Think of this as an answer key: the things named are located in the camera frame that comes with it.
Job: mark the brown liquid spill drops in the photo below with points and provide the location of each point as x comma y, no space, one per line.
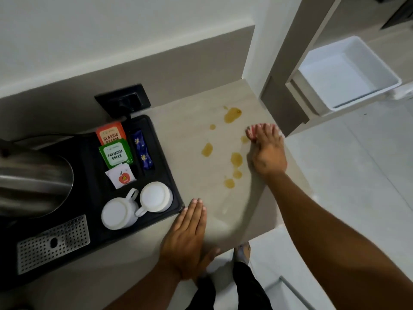
232,115

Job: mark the white packet with red apple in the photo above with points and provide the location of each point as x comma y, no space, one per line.
122,176

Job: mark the person's left forearm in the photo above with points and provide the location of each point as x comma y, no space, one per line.
145,290

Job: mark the dark appliance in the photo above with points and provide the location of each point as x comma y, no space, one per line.
400,14

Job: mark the beige cabinet panel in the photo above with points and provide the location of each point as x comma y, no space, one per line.
290,77

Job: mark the stainless steel kettle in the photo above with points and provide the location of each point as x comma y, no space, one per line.
32,180

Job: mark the blue starred sachet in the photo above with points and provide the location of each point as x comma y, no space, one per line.
145,160
139,141

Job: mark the perforated metal drip grate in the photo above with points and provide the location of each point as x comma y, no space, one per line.
53,243

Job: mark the orange tea packet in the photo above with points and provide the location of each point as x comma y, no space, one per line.
110,133

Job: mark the black wall socket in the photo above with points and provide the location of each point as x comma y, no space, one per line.
123,100

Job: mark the person's left little finger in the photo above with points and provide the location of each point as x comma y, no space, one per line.
178,222

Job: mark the person's left hand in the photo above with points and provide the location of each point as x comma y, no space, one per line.
184,248

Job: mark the person's left middle finger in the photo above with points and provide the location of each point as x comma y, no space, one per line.
195,217

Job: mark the green tea packet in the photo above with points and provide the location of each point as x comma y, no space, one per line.
115,153

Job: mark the person's right foot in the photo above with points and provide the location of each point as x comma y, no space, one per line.
242,253

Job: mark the white plastic bin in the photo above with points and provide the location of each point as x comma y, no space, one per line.
345,74

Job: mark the person's right hand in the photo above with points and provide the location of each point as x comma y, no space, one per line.
268,156

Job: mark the person's left thumb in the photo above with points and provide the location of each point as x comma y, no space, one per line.
210,256

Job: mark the white ceramic cup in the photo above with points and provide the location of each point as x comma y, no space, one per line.
117,213
156,196

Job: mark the person's right forearm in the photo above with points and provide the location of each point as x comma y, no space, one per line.
329,242

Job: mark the black plastic tray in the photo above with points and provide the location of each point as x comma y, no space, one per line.
92,190

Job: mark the person's right fingers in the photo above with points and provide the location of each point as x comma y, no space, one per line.
265,133

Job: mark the black trousers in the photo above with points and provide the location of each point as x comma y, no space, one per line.
250,290

